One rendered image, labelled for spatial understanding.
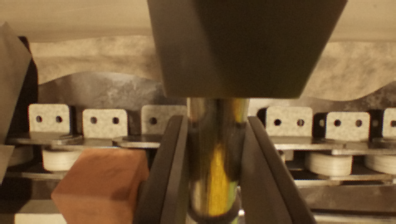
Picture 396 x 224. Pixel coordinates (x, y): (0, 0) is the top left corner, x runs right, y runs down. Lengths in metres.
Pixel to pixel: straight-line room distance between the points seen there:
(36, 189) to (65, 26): 0.18
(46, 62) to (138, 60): 0.11
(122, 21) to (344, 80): 0.25
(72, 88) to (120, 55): 0.08
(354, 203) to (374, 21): 0.19
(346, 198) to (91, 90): 0.30
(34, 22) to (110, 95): 0.11
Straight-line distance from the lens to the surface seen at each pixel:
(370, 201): 0.28
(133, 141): 0.19
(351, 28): 0.27
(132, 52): 0.23
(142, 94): 0.24
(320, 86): 0.26
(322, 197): 0.25
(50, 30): 0.28
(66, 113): 0.25
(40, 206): 0.27
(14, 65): 0.26
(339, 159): 0.21
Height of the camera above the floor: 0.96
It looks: 85 degrees down
